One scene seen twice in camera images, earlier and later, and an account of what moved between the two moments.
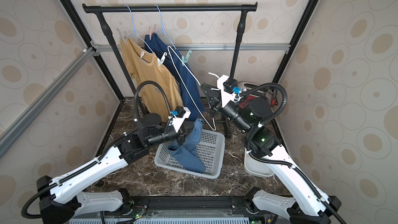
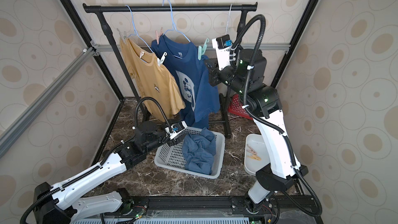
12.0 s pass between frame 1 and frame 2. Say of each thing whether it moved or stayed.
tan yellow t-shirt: stayed
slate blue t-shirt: moved
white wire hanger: moved
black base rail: stayed
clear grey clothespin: stayed
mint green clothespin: moved
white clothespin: stayed
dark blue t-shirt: moved
